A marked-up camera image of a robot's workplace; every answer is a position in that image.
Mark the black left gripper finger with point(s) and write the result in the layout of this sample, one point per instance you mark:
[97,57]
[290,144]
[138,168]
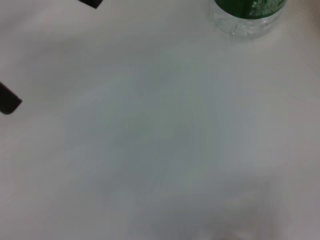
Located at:
[91,3]
[10,100]

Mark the clear water bottle green label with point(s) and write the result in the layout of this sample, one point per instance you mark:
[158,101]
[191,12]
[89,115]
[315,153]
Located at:
[250,7]

